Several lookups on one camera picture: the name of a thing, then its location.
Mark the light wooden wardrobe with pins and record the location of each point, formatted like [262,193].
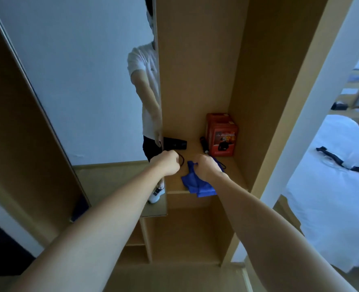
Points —
[197,57]

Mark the person's right hand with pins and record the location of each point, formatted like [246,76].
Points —
[208,168]

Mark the tall mirror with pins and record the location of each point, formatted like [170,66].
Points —
[76,72]

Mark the person's right forearm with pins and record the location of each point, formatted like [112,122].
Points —
[273,240]

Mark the black framed glass door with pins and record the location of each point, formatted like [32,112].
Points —
[3,252]

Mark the person's left forearm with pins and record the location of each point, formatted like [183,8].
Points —
[91,237]

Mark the blue microfibre cloth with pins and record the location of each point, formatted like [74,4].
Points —
[197,187]

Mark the white bed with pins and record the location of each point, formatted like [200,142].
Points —
[334,194]

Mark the small dark bedside object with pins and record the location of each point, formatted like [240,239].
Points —
[339,105]

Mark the person's left hand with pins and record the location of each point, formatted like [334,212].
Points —
[167,162]

